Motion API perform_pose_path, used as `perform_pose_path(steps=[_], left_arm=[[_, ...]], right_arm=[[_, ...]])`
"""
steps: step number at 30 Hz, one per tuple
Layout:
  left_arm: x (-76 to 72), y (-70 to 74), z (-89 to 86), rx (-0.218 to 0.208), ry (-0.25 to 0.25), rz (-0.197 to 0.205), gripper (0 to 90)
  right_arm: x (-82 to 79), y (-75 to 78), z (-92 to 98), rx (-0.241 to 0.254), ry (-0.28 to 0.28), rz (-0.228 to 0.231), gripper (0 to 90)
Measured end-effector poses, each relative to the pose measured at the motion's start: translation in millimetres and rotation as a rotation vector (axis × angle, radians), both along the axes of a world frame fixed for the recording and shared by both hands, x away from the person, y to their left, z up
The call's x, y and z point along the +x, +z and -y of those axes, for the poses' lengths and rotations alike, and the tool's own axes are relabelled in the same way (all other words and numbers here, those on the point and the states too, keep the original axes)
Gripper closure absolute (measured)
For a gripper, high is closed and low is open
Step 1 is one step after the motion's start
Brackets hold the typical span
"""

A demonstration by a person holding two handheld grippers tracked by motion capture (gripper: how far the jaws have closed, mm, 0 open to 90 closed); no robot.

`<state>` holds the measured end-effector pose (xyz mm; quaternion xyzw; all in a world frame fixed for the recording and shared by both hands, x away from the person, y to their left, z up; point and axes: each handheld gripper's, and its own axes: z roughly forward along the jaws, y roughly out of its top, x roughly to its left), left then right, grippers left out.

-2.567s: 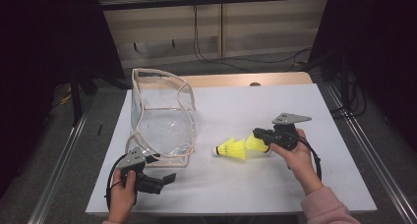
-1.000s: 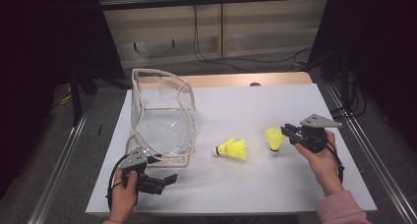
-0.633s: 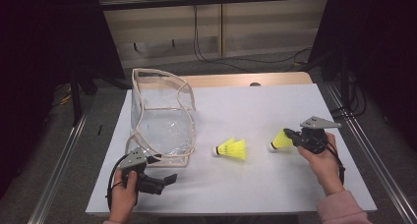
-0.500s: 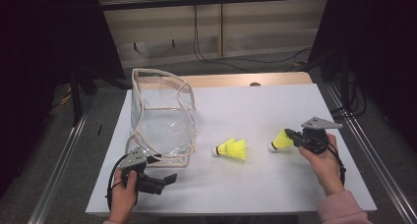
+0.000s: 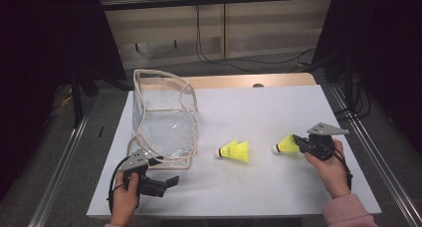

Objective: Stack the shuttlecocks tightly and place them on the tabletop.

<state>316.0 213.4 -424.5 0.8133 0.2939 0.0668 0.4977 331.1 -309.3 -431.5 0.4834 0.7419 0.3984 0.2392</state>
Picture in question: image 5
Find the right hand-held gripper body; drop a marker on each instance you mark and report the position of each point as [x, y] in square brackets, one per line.
[320, 145]

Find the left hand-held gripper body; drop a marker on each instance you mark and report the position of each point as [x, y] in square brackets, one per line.
[134, 161]

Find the person's right hand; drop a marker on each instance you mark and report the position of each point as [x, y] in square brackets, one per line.
[331, 177]

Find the person's left hand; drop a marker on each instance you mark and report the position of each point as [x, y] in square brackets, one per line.
[125, 202]

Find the clear bag with beige trim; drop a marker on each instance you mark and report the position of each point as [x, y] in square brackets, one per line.
[166, 130]

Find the small black floor object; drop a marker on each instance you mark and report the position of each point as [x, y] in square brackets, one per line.
[101, 131]

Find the white table sheet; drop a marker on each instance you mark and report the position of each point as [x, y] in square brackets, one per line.
[265, 104]

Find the black stand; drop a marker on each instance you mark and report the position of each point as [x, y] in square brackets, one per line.
[77, 101]

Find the black curtain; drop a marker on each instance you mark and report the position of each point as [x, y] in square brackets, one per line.
[40, 54]
[381, 38]

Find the black horizontal bar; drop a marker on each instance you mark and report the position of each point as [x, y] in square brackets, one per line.
[215, 0]

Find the metal floor rail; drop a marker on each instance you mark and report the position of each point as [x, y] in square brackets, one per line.
[375, 154]
[59, 167]

